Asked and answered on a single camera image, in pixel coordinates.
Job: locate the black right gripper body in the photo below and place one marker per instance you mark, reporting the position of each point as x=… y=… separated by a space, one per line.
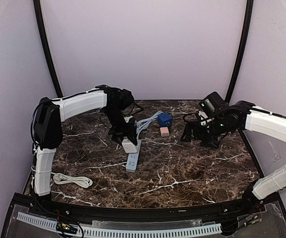
x=197 y=131

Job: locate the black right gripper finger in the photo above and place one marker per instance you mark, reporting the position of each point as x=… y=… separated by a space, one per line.
x=187 y=133
x=210 y=143

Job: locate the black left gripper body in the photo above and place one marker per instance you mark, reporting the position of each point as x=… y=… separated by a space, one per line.
x=122 y=130

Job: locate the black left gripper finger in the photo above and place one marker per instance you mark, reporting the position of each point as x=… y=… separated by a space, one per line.
x=117 y=137
x=132 y=136

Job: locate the white cube socket adapter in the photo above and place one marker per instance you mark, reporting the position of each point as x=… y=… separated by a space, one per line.
x=129 y=147

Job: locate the blue cube socket adapter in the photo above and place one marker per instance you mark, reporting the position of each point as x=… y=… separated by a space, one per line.
x=164 y=120

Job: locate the light blue power strip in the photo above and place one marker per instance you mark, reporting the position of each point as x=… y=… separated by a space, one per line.
x=141 y=125

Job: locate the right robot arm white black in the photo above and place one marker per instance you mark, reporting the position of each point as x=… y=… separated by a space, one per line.
x=217 y=118

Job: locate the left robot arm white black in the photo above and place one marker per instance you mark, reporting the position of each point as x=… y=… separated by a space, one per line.
x=46 y=126

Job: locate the pink charger plug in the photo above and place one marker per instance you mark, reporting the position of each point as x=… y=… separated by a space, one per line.
x=164 y=132

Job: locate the white power strip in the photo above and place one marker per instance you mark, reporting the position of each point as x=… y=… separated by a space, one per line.
x=81 y=181

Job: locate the small circuit board right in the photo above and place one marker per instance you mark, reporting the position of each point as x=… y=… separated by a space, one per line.
x=249 y=219

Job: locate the small circuit board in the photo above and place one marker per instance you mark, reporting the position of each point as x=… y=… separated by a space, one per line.
x=249 y=219
x=65 y=228

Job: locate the small circuit board left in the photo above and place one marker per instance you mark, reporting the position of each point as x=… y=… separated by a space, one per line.
x=65 y=228

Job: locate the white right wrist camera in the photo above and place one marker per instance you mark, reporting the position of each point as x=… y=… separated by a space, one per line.
x=203 y=118

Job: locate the white slotted cable duct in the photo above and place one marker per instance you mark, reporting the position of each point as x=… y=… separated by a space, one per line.
x=91 y=232

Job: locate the black front rail frame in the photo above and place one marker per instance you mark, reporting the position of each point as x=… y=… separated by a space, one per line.
x=272 y=222

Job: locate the right black corner post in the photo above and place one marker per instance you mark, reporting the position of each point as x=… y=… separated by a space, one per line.
x=241 y=49

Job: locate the black corner post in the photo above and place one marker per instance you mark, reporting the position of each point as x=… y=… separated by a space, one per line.
x=241 y=49
x=46 y=49

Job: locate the left black corner post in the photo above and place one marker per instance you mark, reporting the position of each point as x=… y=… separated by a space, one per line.
x=46 y=49

